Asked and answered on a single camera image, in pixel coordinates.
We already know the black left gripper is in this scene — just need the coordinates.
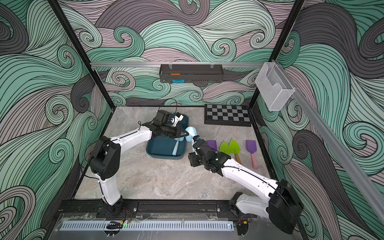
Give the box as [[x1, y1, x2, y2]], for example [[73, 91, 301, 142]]
[[160, 126, 189, 140]]

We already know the light blue shovel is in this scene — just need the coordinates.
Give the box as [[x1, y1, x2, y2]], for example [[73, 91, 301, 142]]
[[172, 138, 180, 156], [183, 127, 198, 142]]

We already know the purple shovel pink handle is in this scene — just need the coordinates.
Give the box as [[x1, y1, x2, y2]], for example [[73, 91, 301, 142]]
[[246, 140, 259, 170], [207, 140, 218, 151]]

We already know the teal plastic storage box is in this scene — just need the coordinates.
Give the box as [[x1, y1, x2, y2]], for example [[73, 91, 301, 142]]
[[143, 116, 189, 160]]

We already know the green pointed shovel wooden handle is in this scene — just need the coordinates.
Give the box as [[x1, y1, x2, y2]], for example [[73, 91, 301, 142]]
[[229, 140, 242, 164]]

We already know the green round shovel wooden handle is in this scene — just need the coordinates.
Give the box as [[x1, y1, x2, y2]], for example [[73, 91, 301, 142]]
[[219, 141, 231, 156]]

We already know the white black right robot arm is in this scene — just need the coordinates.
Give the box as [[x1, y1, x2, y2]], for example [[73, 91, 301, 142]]
[[187, 136, 304, 235]]

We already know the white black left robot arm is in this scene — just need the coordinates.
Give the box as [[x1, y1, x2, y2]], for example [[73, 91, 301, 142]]
[[89, 123, 189, 212]]

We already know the blue item in shelf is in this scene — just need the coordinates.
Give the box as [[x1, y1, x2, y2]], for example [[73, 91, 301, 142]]
[[172, 80, 185, 84]]

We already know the black white chessboard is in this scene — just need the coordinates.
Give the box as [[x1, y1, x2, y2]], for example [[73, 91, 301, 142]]
[[204, 104, 252, 127]]

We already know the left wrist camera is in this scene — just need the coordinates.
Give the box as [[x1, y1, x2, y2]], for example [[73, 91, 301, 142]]
[[156, 110, 184, 127]]

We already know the black wall shelf tray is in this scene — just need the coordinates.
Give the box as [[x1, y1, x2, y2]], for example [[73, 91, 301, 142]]
[[159, 65, 224, 86]]

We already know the aluminium rail back wall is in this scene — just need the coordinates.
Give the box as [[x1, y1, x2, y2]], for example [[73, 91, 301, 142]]
[[90, 61, 264, 69]]

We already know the aluminium rail wall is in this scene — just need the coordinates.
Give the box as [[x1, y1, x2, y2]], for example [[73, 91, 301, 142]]
[[90, 61, 264, 69], [273, 61, 384, 223]]

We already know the clear plastic wall bin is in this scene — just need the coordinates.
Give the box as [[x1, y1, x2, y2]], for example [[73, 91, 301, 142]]
[[255, 62, 295, 112]]

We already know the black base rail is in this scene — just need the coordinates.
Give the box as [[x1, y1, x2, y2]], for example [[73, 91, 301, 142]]
[[58, 199, 260, 220]]

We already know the white slotted cable duct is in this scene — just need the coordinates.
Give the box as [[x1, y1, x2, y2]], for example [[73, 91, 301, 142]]
[[59, 220, 235, 232]]

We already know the aluminium rail right wall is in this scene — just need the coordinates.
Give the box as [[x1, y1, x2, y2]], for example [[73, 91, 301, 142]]
[[273, 61, 384, 223]]

